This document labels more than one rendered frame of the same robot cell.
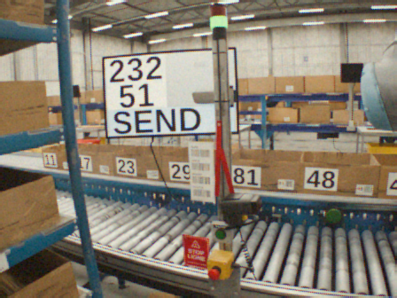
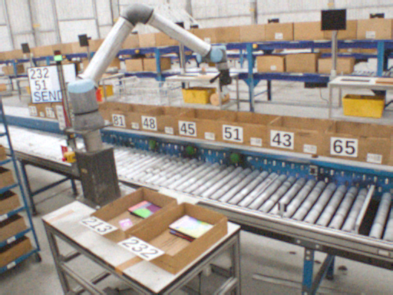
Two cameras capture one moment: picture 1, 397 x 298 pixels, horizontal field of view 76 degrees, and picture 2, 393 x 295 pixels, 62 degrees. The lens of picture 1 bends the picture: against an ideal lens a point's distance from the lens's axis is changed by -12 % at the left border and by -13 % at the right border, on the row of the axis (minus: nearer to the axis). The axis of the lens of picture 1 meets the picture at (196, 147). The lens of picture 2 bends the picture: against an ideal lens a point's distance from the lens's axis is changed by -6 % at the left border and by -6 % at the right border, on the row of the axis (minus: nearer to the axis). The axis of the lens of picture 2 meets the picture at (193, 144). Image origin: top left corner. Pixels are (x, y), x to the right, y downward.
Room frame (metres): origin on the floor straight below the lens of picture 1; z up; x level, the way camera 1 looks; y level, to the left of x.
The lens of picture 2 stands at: (-1.43, -1.54, 1.70)
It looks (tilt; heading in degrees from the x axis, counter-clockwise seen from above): 19 degrees down; 12
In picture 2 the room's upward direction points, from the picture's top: 5 degrees counter-clockwise
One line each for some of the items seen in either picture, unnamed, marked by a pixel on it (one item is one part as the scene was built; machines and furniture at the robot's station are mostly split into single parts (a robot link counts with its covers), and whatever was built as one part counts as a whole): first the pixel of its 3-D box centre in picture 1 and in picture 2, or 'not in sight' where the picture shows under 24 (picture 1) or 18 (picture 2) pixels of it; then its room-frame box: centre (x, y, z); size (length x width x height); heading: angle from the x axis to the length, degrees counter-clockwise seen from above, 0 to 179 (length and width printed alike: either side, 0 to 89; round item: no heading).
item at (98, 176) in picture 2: not in sight; (97, 173); (0.35, -0.55, 0.91); 0.26 x 0.26 x 0.33; 60
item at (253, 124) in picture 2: not in sight; (249, 128); (1.04, -1.45, 0.96); 0.39 x 0.29 x 0.17; 65
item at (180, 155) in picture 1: (202, 165); (108, 114); (1.70, -0.03, 0.96); 0.39 x 0.29 x 0.17; 65
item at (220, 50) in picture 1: (224, 184); (68, 122); (0.87, -0.08, 1.11); 0.12 x 0.05 x 0.88; 65
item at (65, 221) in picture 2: not in sight; (132, 224); (0.07, -0.85, 0.74); 1.00 x 0.58 x 0.03; 60
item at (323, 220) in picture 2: not in sight; (332, 206); (0.31, -1.92, 0.72); 0.52 x 0.05 x 0.05; 155
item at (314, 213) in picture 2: not in sight; (321, 203); (0.34, -1.86, 0.72); 0.52 x 0.05 x 0.05; 155
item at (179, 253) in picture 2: not in sight; (179, 233); (-0.09, -1.15, 0.80); 0.38 x 0.28 x 0.10; 150
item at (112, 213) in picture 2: not in sight; (135, 214); (0.07, -0.88, 0.80); 0.38 x 0.28 x 0.10; 151
